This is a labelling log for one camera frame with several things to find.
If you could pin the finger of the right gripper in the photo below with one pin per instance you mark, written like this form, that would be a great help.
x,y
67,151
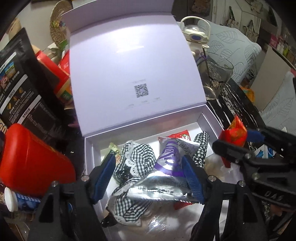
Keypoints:
x,y
281,142
235,152

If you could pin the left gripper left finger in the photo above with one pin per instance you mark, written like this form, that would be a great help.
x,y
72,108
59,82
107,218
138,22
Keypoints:
x,y
87,192

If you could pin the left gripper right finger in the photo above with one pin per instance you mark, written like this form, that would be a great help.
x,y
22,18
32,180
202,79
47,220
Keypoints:
x,y
206,193

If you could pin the small red snack packet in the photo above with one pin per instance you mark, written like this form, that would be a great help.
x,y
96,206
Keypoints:
x,y
235,134

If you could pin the gingham hair scrunchie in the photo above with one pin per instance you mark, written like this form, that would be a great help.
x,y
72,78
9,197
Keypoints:
x,y
200,154

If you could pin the silver purple snack packet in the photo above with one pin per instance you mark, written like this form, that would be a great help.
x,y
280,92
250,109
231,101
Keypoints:
x,y
166,181

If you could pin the green snack packet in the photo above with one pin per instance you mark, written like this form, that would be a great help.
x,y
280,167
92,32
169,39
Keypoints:
x,y
115,151

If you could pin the black white gingham cloth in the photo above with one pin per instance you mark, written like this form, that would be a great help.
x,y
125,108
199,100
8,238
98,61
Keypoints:
x,y
136,161

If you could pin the red spicy snack packet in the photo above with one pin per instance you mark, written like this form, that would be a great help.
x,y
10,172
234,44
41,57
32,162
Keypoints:
x,y
183,135

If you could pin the blue white tissue box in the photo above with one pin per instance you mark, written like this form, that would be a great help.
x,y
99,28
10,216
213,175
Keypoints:
x,y
265,152

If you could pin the white quilted chair near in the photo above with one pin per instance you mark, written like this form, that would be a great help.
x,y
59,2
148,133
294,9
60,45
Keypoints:
x,y
280,112

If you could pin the white quilted chair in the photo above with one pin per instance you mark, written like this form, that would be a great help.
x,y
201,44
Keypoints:
x,y
280,112
234,46

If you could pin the red canister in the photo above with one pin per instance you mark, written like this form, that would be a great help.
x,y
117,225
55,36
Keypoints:
x,y
29,165

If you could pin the blue tablet tube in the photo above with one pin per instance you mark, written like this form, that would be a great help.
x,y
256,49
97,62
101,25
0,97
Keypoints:
x,y
18,202

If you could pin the clear glass cup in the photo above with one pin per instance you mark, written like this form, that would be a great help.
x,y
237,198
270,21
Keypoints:
x,y
215,71

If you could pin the black snack bag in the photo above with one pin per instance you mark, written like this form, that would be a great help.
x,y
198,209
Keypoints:
x,y
27,97

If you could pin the white quilted chair far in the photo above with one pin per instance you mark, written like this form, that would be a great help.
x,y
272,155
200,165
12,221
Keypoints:
x,y
234,46

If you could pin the red carton box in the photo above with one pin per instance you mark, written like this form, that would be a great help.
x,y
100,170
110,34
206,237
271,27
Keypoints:
x,y
58,79

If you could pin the lavender gift box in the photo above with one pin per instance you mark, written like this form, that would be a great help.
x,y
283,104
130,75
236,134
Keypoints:
x,y
133,76

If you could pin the clear water bottle white lid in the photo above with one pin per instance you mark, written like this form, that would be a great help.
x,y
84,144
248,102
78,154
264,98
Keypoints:
x,y
197,35

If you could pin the woven round basket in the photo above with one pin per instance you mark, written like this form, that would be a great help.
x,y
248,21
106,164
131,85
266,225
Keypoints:
x,y
57,26

